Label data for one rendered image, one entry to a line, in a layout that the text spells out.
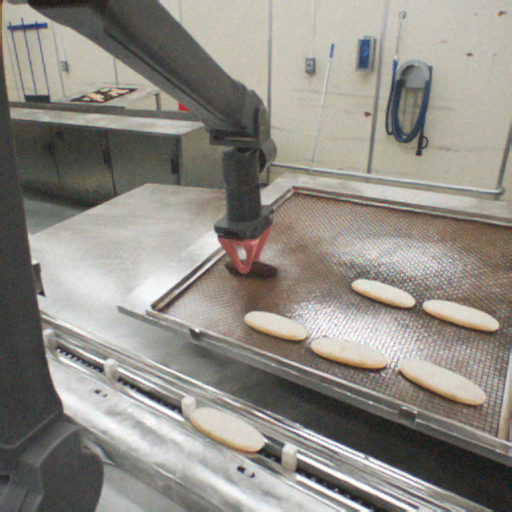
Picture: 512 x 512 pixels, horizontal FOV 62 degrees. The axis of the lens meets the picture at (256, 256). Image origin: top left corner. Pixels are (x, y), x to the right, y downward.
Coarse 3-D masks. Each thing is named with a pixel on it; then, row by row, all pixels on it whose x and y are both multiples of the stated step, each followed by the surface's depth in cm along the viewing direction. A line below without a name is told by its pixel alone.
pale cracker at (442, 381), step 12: (408, 360) 53; (420, 360) 53; (408, 372) 52; (420, 372) 51; (432, 372) 51; (444, 372) 51; (420, 384) 51; (432, 384) 50; (444, 384) 49; (456, 384) 49; (468, 384) 49; (444, 396) 49; (456, 396) 48; (468, 396) 48; (480, 396) 48
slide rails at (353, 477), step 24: (72, 336) 68; (72, 360) 62; (96, 360) 63; (120, 360) 62; (120, 384) 58; (144, 384) 58; (168, 384) 58; (168, 408) 54; (216, 408) 54; (264, 432) 50; (312, 456) 47; (288, 480) 44; (360, 480) 44; (336, 504) 42; (408, 504) 42; (432, 504) 42
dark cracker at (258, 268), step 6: (228, 264) 75; (234, 264) 74; (252, 264) 74; (258, 264) 74; (264, 264) 74; (270, 264) 74; (234, 270) 74; (252, 270) 73; (258, 270) 72; (264, 270) 72; (270, 270) 72; (276, 270) 73
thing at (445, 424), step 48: (288, 192) 100; (336, 192) 96; (288, 240) 82; (384, 240) 79; (240, 288) 71; (288, 288) 70; (432, 288) 66; (336, 336) 59; (432, 336) 58; (336, 384) 51; (480, 384) 50; (480, 432) 44
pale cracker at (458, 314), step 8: (424, 304) 62; (432, 304) 62; (440, 304) 61; (448, 304) 61; (456, 304) 61; (432, 312) 61; (440, 312) 60; (448, 312) 60; (456, 312) 59; (464, 312) 59; (472, 312) 59; (480, 312) 59; (448, 320) 59; (456, 320) 59; (464, 320) 58; (472, 320) 58; (480, 320) 58; (488, 320) 58; (480, 328) 57; (488, 328) 57; (496, 328) 57
